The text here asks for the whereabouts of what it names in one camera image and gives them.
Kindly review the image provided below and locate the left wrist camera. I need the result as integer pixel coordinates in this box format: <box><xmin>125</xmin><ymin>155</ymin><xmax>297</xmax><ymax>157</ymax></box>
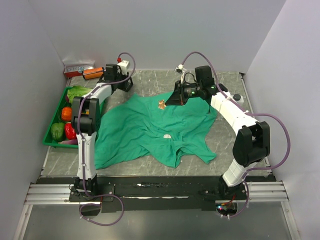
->
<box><xmin>117</xmin><ymin>57</ymin><xmax>130</xmax><ymax>75</ymax></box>

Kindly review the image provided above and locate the gold brooch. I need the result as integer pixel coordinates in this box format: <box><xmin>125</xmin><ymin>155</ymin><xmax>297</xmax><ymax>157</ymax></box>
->
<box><xmin>158</xmin><ymin>99</ymin><xmax>166</xmax><ymax>110</ymax></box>

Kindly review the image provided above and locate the green pepper toy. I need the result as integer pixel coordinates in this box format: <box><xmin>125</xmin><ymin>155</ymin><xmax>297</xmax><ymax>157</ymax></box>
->
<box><xmin>50</xmin><ymin>122</ymin><xmax>65</xmax><ymax>142</ymax></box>

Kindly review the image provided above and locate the green garment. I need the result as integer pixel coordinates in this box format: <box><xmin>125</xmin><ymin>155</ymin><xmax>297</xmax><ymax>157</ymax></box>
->
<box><xmin>94</xmin><ymin>92</ymin><xmax>218</xmax><ymax>170</ymax></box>

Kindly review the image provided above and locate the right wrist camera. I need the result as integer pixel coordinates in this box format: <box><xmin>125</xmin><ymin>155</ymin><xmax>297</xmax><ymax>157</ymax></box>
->
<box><xmin>174</xmin><ymin>64</ymin><xmax>186</xmax><ymax>83</ymax></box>

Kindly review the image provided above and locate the purple eggplant toy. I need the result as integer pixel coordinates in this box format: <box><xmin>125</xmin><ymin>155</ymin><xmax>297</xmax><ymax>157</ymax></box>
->
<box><xmin>59</xmin><ymin>139</ymin><xmax>78</xmax><ymax>145</ymax></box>

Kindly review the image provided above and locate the black wire stand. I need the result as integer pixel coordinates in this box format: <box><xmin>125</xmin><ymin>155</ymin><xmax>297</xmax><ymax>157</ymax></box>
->
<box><xmin>118</xmin><ymin>77</ymin><xmax>133</xmax><ymax>93</ymax></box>

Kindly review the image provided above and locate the green lettuce toy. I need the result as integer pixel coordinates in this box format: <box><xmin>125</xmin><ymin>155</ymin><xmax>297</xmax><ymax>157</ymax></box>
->
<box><xmin>66</xmin><ymin>85</ymin><xmax>92</xmax><ymax>104</ymax></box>

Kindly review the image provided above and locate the red pepper toy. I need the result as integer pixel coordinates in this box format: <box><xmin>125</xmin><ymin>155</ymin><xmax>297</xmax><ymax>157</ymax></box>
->
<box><xmin>64</xmin><ymin>123</ymin><xmax>77</xmax><ymax>140</ymax></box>

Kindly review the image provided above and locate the orange pepper toy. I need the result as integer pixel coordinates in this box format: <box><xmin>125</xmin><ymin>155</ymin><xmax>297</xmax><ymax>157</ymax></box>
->
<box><xmin>61</xmin><ymin>106</ymin><xmax>72</xmax><ymax>122</ymax></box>

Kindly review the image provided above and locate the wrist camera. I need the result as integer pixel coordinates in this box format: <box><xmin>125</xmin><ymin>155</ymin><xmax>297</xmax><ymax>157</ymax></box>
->
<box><xmin>174</xmin><ymin>64</ymin><xmax>186</xmax><ymax>83</ymax></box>
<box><xmin>117</xmin><ymin>57</ymin><xmax>130</xmax><ymax>75</ymax></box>

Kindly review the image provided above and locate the red white box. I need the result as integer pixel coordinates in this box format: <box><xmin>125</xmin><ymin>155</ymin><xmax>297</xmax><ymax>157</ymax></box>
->
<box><xmin>63</xmin><ymin>64</ymin><xmax>94</xmax><ymax>78</ymax></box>

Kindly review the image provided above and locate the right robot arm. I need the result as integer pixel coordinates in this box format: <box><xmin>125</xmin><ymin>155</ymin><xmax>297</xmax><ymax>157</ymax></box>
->
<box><xmin>165</xmin><ymin>64</ymin><xmax>270</xmax><ymax>200</ymax></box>

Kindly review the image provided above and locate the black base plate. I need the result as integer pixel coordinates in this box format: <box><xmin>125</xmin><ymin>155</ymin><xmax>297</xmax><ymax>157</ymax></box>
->
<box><xmin>68</xmin><ymin>176</ymin><xmax>276</xmax><ymax>217</ymax></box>

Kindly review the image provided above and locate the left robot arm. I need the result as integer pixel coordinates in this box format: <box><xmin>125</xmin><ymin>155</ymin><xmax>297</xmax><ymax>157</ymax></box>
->
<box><xmin>71</xmin><ymin>60</ymin><xmax>133</xmax><ymax>201</ymax></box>

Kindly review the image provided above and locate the white bottle grey cap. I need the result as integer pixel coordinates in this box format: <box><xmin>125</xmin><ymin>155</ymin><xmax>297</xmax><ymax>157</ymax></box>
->
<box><xmin>232</xmin><ymin>93</ymin><xmax>244</xmax><ymax>106</ymax></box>

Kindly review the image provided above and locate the orange cylindrical tool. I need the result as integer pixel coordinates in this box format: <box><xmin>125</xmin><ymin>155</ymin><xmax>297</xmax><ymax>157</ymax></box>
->
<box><xmin>82</xmin><ymin>67</ymin><xmax>105</xmax><ymax>81</ymax></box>

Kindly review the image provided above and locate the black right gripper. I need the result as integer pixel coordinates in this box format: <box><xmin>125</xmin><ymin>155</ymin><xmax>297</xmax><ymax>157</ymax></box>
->
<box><xmin>165</xmin><ymin>79</ymin><xmax>203</xmax><ymax>106</ymax></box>

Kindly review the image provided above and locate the green plastic tray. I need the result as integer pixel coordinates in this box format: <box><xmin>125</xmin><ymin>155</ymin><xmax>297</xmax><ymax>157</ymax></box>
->
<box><xmin>41</xmin><ymin>86</ymin><xmax>106</xmax><ymax>150</ymax></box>

